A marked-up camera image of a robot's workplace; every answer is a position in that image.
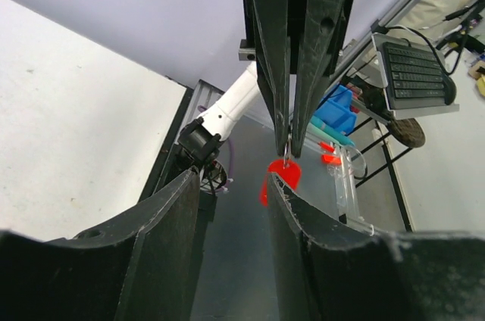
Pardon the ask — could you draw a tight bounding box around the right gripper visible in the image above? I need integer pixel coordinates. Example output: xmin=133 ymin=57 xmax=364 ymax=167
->
xmin=239 ymin=0 xmax=354 ymax=157

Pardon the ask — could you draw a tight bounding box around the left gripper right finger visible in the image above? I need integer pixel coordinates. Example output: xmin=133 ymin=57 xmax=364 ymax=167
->
xmin=267 ymin=173 xmax=484 ymax=320

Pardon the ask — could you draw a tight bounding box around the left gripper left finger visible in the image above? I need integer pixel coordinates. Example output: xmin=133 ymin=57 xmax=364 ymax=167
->
xmin=1 ymin=169 xmax=199 ymax=320

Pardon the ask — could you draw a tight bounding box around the red key tag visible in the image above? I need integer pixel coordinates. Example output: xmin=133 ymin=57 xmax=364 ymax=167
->
xmin=259 ymin=159 xmax=302 ymax=207

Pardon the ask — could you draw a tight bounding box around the metal keyring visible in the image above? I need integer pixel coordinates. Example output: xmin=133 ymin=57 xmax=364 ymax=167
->
xmin=283 ymin=132 xmax=292 ymax=169

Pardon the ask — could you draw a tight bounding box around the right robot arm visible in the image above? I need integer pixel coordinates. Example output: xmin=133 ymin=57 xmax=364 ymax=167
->
xmin=178 ymin=0 xmax=353 ymax=167

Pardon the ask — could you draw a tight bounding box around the clear acrylic stand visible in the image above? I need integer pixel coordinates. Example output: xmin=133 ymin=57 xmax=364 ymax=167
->
xmin=302 ymin=139 xmax=376 ymax=237

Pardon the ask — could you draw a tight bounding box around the blue plastic bin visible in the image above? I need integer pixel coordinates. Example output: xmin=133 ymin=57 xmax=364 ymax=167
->
xmin=314 ymin=86 xmax=357 ymax=134

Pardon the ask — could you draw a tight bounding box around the black keyboard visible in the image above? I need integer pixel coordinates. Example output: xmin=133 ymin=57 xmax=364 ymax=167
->
xmin=380 ymin=42 xmax=456 ymax=110

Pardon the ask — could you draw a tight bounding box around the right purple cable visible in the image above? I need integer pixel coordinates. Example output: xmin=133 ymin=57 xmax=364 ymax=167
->
xmin=214 ymin=139 xmax=238 ymax=197

